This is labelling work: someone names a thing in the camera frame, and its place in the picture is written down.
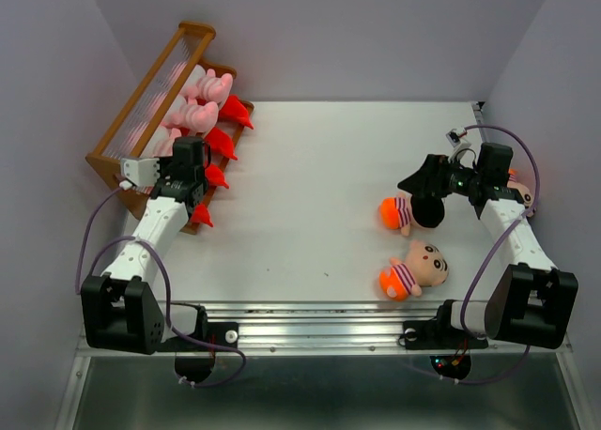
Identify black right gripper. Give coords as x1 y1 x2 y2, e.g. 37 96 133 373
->
396 152 482 198

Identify red shark plush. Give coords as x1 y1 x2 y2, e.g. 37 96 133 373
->
205 163 229 189
204 127 238 160
219 95 254 130
190 203 213 227

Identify boy doll orange pants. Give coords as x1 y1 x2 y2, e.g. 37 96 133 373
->
378 240 450 301
507 169 536 218
378 192 445 237

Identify pink striped pig plush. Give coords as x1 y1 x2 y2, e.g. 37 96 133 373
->
178 65 234 105
125 124 182 158
155 95 219 137

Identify pink striped pig plush back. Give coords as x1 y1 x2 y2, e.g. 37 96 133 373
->
155 95 219 137

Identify pink striped pig plush front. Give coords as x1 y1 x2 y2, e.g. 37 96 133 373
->
178 65 234 105

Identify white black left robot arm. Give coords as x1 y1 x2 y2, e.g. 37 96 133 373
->
78 136 211 354

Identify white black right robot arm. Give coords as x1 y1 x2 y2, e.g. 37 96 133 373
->
397 143 578 349

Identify wooden tiered shelf rack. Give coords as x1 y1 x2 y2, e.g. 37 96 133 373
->
85 21 249 234

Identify boy doll orange pants front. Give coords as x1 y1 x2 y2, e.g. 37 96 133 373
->
378 240 450 301

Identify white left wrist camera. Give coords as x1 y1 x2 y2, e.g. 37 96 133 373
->
118 157 160 191

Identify aluminium front mounting rail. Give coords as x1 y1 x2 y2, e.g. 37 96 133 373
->
74 299 575 359

